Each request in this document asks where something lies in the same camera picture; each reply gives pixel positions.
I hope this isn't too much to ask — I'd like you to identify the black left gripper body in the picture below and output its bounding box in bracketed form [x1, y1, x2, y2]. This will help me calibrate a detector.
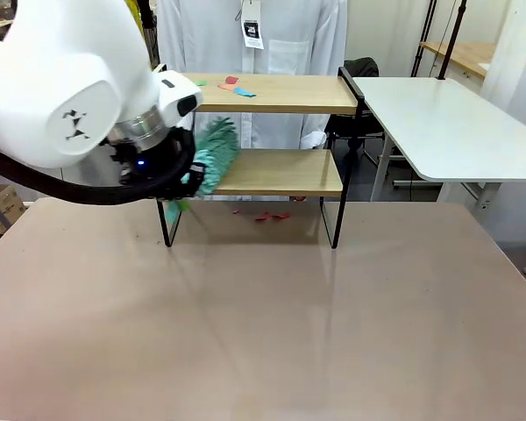
[108, 130, 187, 187]

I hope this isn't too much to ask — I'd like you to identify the teal microfibre duster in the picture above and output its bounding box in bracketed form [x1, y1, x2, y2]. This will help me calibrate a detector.
[163, 115, 243, 225]

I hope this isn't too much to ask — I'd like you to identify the two-tier wood metal shelf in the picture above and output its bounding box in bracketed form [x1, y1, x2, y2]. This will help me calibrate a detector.
[155, 65, 367, 250]

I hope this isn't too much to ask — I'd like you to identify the white side table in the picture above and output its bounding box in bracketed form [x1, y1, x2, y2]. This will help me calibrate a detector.
[350, 75, 526, 216]

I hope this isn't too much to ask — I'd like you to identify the wooden background desk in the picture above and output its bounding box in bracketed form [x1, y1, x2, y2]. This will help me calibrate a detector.
[418, 40, 497, 81]

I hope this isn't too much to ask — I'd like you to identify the black pole stand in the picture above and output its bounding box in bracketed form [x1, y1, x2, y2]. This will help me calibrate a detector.
[437, 0, 469, 82]

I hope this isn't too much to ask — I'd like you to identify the brown cardboard box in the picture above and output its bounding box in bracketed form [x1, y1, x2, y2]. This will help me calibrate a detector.
[0, 183, 28, 224]

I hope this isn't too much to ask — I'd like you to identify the black tripod stand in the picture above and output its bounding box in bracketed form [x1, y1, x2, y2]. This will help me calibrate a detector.
[411, 0, 440, 80]

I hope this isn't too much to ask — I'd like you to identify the white hanging name badge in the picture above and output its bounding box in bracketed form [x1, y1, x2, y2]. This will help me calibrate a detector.
[240, 0, 266, 50]

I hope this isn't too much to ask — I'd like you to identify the person in white lab coat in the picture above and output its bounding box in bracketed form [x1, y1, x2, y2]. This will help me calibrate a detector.
[156, 0, 348, 152]

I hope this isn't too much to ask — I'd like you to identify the black office chair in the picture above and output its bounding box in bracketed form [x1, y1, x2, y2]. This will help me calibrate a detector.
[323, 56, 386, 153]

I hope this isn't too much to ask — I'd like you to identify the black braided cable sleeve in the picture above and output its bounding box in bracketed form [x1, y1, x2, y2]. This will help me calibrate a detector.
[0, 125, 199, 206]

